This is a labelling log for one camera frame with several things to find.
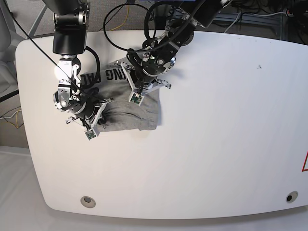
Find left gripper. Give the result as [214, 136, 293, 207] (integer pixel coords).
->
[116, 61, 171, 106]

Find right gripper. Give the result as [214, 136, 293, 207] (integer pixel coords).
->
[65, 98, 114, 140]

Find grey T-shirt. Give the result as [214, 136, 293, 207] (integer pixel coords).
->
[94, 62, 159, 132]

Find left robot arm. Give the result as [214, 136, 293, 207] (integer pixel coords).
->
[106, 0, 230, 105]

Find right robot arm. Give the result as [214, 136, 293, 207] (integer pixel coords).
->
[44, 0, 112, 140]

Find left table grommet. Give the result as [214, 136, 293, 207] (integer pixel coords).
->
[80, 196, 96, 208]

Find table grommet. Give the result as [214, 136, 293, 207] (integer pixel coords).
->
[80, 196, 96, 208]
[286, 191, 298, 203]

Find right table grommet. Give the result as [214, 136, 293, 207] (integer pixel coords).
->
[286, 191, 298, 203]

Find yellow cable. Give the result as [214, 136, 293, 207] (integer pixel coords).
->
[109, 3, 130, 32]

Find aluminium frame rail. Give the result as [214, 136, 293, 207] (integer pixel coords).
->
[213, 12, 288, 41]

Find white cable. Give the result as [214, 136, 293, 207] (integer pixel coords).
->
[223, 12, 243, 34]

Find tangled black cables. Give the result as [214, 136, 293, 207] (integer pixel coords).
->
[216, 0, 308, 27]

